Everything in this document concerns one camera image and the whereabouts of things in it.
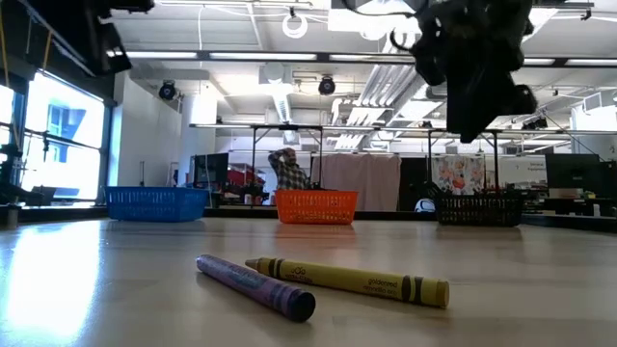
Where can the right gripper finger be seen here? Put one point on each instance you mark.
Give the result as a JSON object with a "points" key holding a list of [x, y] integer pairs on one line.
{"points": [[462, 111], [489, 101]]}

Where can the yellow crayon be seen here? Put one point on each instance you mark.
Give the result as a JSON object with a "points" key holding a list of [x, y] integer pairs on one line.
{"points": [[356, 281]]}

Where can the purple crayon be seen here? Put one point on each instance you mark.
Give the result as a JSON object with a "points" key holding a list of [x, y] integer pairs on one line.
{"points": [[260, 289]]}

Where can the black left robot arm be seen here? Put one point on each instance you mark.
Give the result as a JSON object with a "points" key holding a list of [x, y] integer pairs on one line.
{"points": [[115, 48]]}

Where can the black track spotlight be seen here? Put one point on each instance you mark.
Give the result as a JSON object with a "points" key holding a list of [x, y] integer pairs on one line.
{"points": [[534, 123]]}

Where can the floral cloth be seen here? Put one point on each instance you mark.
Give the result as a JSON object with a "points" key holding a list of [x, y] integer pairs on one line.
{"points": [[458, 173]]}

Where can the white sign board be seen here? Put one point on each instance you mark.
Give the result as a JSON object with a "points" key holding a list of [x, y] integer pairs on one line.
{"points": [[535, 168]]}

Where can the black plastic basket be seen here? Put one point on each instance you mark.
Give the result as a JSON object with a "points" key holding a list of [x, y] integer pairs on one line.
{"points": [[479, 210]]}

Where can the black and white ball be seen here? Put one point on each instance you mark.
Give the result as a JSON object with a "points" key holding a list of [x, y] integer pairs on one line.
{"points": [[425, 205]]}

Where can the black wide monitor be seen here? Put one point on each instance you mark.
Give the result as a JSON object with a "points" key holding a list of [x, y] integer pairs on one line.
{"points": [[571, 171]]}

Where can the beige curtain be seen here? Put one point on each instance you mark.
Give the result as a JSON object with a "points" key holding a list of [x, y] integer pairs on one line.
{"points": [[361, 180]]}

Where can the round black ceiling fixture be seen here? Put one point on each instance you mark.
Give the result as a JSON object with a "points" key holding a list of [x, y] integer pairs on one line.
{"points": [[327, 86], [167, 90]]}

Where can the black overhead light bar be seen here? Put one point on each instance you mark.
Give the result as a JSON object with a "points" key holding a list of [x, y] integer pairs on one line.
{"points": [[323, 57]]}

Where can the orange plastic basket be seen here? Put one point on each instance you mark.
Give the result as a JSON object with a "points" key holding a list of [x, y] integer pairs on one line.
{"points": [[315, 207]]}

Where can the person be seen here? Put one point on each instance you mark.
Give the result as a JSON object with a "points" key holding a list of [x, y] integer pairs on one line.
{"points": [[289, 171]]}

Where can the black computer monitor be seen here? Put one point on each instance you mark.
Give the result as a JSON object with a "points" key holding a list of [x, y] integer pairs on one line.
{"points": [[211, 168]]}

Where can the white column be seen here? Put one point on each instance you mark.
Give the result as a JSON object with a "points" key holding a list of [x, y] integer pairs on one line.
{"points": [[197, 140]]}

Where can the blue plastic basket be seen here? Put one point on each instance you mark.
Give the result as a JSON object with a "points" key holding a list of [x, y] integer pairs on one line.
{"points": [[156, 205]]}

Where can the large window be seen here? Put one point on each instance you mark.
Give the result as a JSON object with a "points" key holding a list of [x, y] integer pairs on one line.
{"points": [[62, 144]]}

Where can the black tripod stand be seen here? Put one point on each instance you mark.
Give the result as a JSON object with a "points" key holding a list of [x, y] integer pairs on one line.
{"points": [[45, 144]]}

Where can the small black box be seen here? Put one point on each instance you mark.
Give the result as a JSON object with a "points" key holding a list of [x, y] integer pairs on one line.
{"points": [[41, 195]]}

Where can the black stand equipment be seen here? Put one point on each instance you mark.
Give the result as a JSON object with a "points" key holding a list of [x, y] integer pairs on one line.
{"points": [[9, 164]]}

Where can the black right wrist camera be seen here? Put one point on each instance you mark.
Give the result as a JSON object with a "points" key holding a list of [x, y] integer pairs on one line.
{"points": [[524, 100]]}

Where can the black metal workstation frame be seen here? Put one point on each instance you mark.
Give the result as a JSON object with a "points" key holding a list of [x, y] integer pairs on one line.
{"points": [[429, 164], [287, 127]]}

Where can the white wall unit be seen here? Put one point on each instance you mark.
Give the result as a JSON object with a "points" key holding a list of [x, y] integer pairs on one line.
{"points": [[593, 130]]}

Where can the white ceiling duct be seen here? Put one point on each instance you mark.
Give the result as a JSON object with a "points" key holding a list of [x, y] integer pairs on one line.
{"points": [[277, 82]]}

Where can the black aluminium table frame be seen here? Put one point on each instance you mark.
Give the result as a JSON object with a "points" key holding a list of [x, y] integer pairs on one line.
{"points": [[241, 212]]}

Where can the grey table post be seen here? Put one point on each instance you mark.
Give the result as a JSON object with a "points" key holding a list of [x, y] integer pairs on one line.
{"points": [[12, 217]]}

